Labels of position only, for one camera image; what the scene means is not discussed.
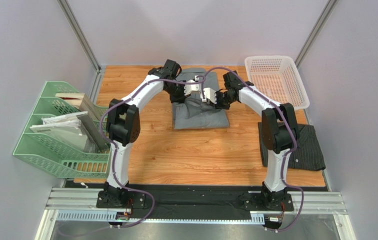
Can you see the white plastic basket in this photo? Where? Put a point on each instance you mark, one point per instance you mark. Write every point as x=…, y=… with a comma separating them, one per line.
x=278, y=78

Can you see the green plastic file rack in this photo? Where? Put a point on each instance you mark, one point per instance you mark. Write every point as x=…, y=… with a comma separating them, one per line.
x=51, y=155

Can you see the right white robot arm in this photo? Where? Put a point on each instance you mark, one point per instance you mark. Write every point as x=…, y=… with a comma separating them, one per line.
x=279, y=132

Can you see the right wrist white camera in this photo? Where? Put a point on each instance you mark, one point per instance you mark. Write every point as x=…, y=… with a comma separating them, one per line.
x=209, y=96

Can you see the papers in file rack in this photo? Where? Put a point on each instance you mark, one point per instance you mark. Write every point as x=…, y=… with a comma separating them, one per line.
x=77, y=130

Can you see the aluminium front frame rail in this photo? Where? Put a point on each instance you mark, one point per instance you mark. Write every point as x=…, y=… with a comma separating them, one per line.
x=71, y=213

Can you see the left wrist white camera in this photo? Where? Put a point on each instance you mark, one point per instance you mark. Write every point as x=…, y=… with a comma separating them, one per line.
x=192, y=86

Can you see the dark striped folded shirt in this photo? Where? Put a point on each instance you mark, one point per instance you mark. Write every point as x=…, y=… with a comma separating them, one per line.
x=308, y=155

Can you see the wrist white camera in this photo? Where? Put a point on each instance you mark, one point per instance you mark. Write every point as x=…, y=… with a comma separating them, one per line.
x=192, y=86
x=209, y=96

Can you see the grey long sleeve shirt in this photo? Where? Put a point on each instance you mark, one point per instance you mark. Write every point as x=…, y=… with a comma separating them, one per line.
x=193, y=113

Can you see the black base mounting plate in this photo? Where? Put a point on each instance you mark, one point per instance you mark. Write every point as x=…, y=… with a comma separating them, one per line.
x=195, y=202

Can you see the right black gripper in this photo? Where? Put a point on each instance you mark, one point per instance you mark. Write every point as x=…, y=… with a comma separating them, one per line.
x=220, y=101

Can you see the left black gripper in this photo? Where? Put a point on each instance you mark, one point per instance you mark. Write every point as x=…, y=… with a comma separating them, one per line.
x=181, y=98

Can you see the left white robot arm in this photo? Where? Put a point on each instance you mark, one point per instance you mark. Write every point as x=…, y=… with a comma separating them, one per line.
x=123, y=126

